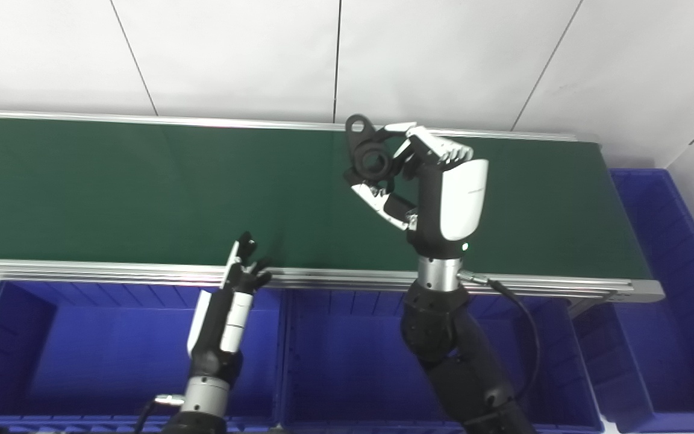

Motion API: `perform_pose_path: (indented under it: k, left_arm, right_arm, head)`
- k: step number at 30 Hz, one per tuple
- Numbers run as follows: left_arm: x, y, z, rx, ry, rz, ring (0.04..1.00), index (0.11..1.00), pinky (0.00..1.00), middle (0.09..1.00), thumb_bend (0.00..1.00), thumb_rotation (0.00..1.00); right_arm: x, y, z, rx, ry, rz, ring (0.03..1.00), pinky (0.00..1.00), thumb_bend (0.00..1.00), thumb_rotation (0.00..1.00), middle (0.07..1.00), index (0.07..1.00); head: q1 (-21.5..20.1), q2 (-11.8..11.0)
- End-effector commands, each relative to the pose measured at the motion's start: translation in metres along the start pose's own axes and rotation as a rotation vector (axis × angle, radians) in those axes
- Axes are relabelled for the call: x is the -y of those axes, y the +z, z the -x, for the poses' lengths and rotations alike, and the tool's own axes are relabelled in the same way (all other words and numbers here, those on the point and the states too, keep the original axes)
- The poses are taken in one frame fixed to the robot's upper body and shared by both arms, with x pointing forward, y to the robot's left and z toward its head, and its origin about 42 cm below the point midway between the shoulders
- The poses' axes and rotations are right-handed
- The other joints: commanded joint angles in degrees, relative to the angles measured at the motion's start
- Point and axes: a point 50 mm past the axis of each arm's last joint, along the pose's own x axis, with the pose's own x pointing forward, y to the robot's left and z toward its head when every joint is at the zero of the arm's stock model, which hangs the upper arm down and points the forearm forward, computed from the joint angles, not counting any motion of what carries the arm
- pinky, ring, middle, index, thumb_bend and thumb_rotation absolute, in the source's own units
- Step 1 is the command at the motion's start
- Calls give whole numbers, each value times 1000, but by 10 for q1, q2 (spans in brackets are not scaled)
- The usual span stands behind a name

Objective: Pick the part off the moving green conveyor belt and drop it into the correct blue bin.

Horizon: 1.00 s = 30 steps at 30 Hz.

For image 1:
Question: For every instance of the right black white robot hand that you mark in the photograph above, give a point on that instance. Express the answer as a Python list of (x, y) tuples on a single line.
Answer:
[(455, 199)]

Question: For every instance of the blue plastic bin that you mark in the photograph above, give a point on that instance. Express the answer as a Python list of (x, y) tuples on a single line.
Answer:
[(347, 361), (94, 355), (660, 313)]

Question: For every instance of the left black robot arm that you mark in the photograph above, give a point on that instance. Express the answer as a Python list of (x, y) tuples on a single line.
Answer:
[(202, 407)]

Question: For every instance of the black flanged metal part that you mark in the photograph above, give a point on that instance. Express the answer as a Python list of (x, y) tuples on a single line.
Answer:
[(364, 150)]

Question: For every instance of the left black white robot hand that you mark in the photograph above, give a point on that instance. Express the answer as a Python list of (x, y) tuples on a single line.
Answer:
[(217, 325)]

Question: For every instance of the green conveyor belt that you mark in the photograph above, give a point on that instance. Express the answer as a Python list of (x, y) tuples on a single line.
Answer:
[(112, 271), (142, 193)]

